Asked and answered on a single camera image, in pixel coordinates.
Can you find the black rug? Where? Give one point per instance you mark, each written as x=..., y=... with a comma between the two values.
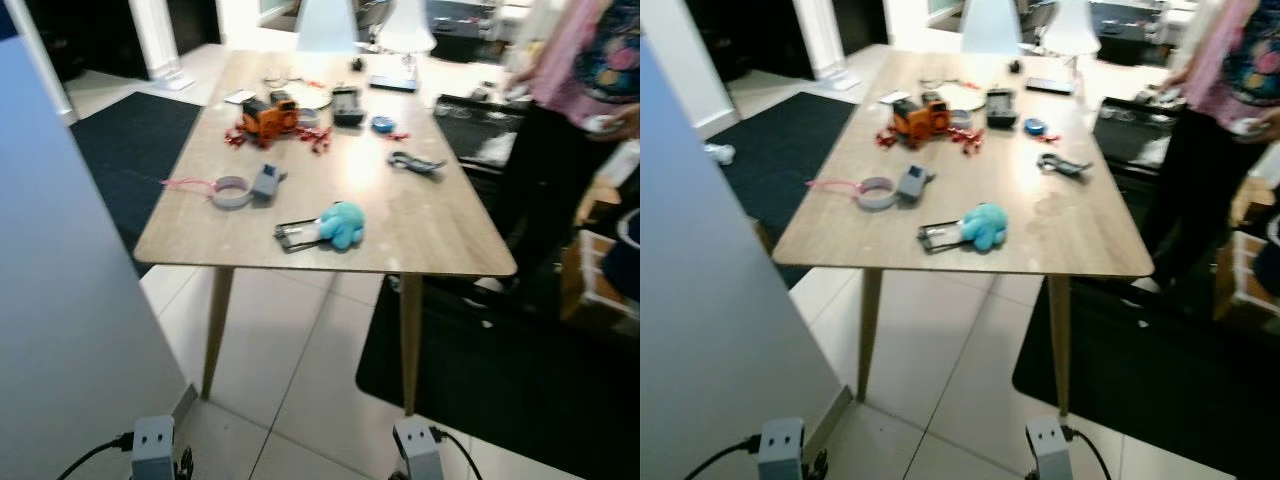
x=1150, y=400
x=500, y=400
x=790, y=140
x=130, y=150

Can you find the white partition board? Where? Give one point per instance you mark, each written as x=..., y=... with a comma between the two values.
x=720, y=320
x=70, y=300

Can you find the wooden table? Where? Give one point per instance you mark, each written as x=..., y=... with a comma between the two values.
x=400, y=220
x=1050, y=225

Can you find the grey tape roll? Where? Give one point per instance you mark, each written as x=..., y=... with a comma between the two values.
x=876, y=197
x=230, y=196

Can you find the cardboard box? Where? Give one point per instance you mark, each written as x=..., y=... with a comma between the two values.
x=590, y=270
x=1240, y=270

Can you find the small grey box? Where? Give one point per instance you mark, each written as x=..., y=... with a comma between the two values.
x=267, y=181
x=913, y=182

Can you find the grey scissors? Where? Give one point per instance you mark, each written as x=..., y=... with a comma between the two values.
x=412, y=161
x=1062, y=163

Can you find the white crumpled object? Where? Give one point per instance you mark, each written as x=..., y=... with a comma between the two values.
x=720, y=153

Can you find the blue round tape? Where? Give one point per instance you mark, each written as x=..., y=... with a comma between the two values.
x=1035, y=126
x=383, y=124

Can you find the black crate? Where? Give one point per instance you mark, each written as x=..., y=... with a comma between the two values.
x=470, y=125
x=1125, y=125

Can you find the orange toy robot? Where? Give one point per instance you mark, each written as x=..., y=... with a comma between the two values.
x=920, y=118
x=268, y=118

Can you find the person in pink top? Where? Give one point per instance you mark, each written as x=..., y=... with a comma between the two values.
x=570, y=150
x=1210, y=150

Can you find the black box device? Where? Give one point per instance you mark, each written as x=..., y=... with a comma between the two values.
x=347, y=106
x=1001, y=107

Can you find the white card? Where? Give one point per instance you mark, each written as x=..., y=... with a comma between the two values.
x=894, y=97
x=240, y=96

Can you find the white plate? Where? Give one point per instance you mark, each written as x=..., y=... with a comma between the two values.
x=965, y=98
x=312, y=98

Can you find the flat black device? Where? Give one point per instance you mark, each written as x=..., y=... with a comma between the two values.
x=1050, y=85
x=392, y=83

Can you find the white pillar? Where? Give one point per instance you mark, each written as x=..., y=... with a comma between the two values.
x=158, y=40
x=820, y=40

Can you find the white chair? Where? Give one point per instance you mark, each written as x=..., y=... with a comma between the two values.
x=325, y=25
x=405, y=25
x=990, y=25
x=1070, y=25

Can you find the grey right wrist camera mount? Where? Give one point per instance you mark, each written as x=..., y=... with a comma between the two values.
x=1047, y=450
x=418, y=450

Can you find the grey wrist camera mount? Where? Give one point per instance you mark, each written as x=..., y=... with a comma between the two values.
x=780, y=450
x=418, y=450
x=153, y=447
x=1047, y=450

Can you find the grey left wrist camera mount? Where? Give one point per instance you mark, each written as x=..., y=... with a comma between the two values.
x=780, y=450
x=153, y=447

